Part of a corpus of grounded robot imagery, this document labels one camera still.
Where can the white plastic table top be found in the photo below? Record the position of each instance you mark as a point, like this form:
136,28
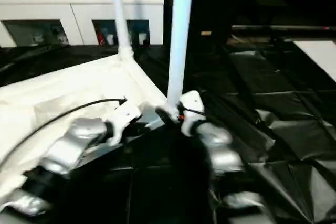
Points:
63,93

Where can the white plastic table leg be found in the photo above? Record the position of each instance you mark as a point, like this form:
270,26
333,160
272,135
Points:
180,30
119,9

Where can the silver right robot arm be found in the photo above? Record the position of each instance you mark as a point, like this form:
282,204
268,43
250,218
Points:
220,150

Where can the black work surface mat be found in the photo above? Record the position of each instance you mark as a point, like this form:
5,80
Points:
283,129

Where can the white glass-door cabinet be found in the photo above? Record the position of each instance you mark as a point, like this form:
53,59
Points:
52,3

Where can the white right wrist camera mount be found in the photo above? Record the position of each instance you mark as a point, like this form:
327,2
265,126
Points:
191,106

